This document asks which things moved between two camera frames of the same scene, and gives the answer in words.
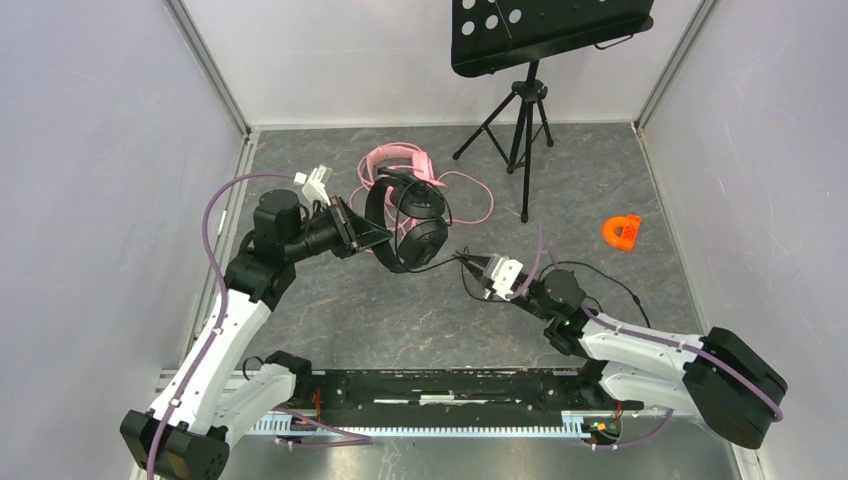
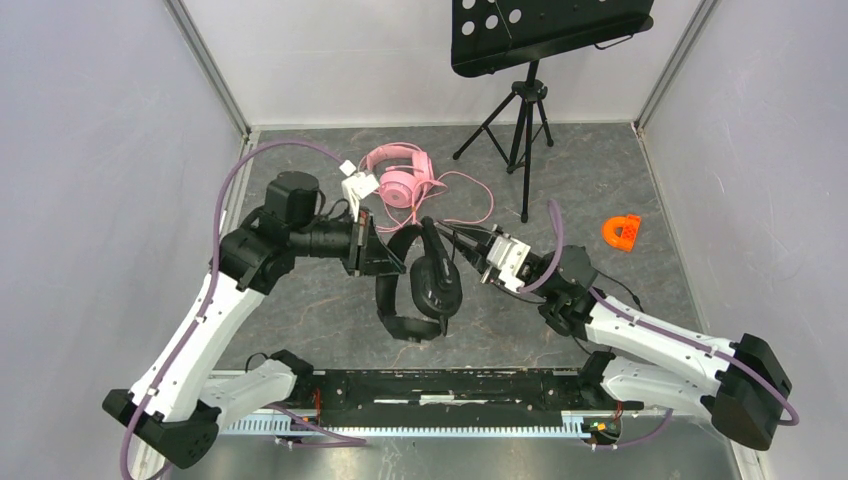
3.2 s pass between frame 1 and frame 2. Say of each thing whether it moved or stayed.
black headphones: moved
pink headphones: stayed
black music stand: stayed
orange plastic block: stayed
